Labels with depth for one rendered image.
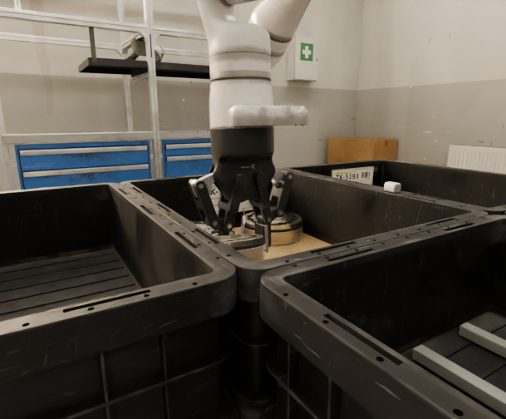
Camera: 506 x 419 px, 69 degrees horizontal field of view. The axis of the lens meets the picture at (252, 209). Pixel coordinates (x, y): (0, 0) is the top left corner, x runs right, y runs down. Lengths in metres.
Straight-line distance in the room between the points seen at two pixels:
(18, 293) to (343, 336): 0.41
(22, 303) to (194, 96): 3.09
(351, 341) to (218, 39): 0.34
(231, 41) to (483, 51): 3.50
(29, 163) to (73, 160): 0.22
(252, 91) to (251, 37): 0.05
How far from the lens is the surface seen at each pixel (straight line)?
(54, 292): 0.50
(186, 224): 0.35
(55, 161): 2.35
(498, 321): 0.46
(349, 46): 4.57
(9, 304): 0.49
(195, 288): 0.22
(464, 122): 3.86
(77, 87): 3.22
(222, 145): 0.42
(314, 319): 0.19
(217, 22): 0.44
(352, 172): 0.83
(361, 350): 0.18
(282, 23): 0.77
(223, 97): 0.42
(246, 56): 0.42
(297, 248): 0.58
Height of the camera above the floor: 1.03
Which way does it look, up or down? 14 degrees down
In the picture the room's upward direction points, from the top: straight up
